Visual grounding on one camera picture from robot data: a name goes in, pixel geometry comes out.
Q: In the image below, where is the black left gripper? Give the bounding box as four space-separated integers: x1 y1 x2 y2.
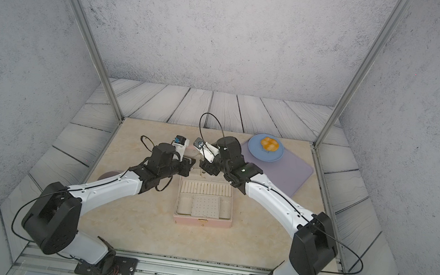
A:
157 152 197 185

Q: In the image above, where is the pink jewelry box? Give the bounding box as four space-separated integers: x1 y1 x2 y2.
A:
173 167 234 229

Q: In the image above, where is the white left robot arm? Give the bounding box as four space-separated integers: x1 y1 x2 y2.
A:
21 143 195 266

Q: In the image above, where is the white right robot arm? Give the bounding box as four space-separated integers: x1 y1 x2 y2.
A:
193 136 338 275

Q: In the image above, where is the blue plate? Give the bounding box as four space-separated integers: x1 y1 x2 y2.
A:
247 133 285 162

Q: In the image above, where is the orange bread pastry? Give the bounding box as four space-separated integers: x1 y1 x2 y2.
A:
260 137 280 153

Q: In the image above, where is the small purple bowl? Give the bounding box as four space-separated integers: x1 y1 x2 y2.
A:
98 171 122 181

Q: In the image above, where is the purple cutting mat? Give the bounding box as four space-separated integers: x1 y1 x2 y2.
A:
241 142 314 197

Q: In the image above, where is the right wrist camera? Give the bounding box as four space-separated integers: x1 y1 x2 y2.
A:
193 137 219 163

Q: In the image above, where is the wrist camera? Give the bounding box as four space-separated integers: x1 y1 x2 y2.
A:
172 135 189 161
193 137 219 163

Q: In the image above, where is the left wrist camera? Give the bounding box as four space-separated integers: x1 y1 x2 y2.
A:
172 135 189 161

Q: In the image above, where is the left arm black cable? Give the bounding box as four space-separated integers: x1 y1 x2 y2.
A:
9 118 180 262

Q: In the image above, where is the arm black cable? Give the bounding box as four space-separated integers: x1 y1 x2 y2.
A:
9 118 180 262
177 111 383 275

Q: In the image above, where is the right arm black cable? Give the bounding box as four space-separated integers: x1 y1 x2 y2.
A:
177 111 383 275

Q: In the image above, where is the metal frame post left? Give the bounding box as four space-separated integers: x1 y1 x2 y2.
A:
67 0 125 123

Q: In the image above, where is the metal frame post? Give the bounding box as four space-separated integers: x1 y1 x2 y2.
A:
313 0 412 150
67 0 125 123

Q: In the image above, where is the metal frame post right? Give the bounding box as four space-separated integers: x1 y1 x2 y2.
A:
313 0 412 150

